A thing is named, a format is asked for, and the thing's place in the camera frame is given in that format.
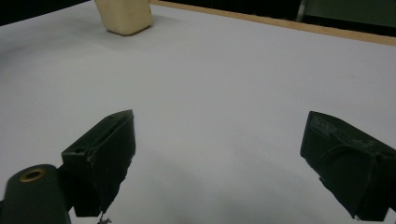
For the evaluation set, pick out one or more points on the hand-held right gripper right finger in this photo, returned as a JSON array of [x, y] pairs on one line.
[[348, 168]]

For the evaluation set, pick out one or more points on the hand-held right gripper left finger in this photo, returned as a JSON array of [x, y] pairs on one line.
[[106, 155]]

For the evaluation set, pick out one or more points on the beige square cup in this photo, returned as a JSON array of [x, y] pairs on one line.
[[124, 15]]

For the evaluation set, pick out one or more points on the white metal stand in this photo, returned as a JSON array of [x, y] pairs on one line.
[[301, 11]]

